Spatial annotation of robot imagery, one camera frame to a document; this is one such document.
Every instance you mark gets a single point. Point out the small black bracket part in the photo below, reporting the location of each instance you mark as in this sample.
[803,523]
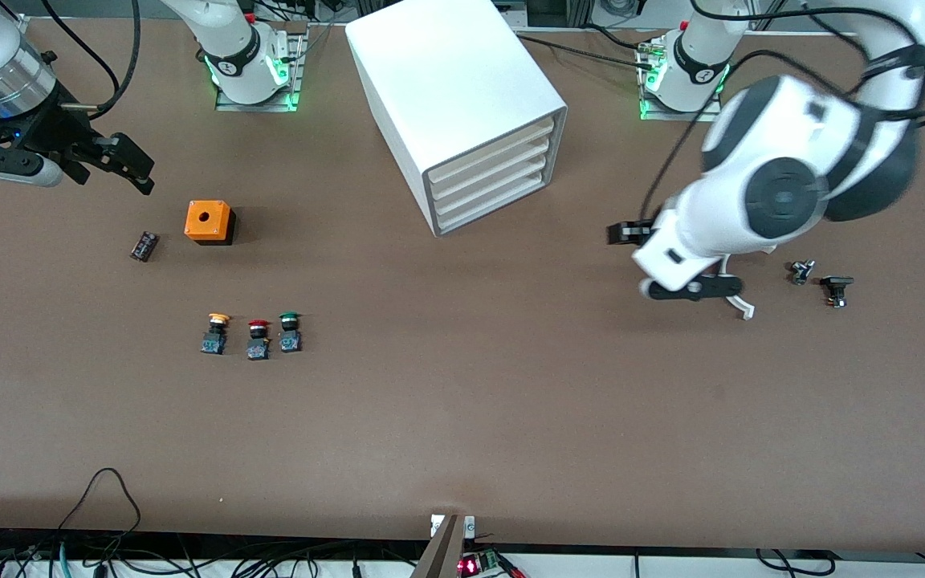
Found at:
[837,285]

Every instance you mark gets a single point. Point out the silver corner bracket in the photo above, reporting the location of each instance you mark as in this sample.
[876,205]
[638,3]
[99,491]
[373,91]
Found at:
[19,26]

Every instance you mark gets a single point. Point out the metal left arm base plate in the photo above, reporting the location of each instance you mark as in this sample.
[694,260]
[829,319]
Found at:
[675,117]

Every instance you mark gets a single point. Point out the green push button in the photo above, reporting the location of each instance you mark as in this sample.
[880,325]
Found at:
[290,335]

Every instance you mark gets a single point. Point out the orange button enclosure box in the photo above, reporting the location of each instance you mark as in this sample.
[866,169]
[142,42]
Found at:
[207,218]

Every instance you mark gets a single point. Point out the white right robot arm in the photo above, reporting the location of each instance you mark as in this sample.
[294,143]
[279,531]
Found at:
[238,48]

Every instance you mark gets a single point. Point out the white profile end bracket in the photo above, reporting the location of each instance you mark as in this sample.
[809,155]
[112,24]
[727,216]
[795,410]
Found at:
[469,526]

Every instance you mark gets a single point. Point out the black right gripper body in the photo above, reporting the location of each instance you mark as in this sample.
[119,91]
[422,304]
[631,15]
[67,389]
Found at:
[55,132]

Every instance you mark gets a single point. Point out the circuit board with red LED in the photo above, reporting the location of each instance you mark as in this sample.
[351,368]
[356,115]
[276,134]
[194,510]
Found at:
[478,563]

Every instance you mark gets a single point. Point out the white curved plastic arc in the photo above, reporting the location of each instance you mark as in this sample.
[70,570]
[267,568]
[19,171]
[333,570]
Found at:
[742,306]

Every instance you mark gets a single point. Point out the small metal switch part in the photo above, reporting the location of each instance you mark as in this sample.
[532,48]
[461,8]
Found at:
[801,271]

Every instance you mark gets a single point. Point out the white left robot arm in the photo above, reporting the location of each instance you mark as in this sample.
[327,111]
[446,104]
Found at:
[784,193]

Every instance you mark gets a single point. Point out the red push button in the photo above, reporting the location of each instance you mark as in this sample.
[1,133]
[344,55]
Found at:
[258,343]

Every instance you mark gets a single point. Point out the small black contact block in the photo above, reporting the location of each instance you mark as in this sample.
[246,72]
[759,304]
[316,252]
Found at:
[144,246]

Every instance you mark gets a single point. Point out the aluminium profile bar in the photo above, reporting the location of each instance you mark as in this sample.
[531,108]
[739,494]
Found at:
[440,554]

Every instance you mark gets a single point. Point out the yellow push button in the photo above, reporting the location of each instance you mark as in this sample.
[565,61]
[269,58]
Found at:
[215,337]

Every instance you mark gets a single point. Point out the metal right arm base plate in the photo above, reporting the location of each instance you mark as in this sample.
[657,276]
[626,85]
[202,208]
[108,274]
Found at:
[254,107]

